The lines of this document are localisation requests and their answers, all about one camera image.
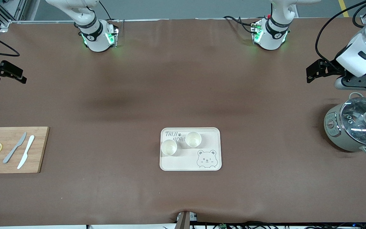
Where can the cream tray with bear print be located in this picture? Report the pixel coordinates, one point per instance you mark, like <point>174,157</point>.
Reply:
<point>189,160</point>

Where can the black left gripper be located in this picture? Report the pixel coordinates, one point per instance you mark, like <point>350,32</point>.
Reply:
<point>331,67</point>

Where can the wooden cutting board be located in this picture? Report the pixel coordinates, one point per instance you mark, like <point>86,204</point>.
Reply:
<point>40,159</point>

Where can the brown table cover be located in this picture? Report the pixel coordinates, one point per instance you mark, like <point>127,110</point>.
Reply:
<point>183,79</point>

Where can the grey electric cooking pot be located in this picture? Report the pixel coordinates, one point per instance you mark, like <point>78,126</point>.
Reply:
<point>338,140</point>

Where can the white plastic knife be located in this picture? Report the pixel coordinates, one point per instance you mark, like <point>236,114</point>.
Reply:
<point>27,150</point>

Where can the grey plastic knife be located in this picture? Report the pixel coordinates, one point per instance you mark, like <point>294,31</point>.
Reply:
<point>14,148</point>

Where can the white IKEA cup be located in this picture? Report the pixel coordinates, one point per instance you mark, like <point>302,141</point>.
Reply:
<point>169,148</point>
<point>193,140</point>

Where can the glass pot lid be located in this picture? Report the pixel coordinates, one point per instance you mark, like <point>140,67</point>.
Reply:
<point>356,111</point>

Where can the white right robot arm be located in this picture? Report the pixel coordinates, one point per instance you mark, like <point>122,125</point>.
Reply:
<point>94,41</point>

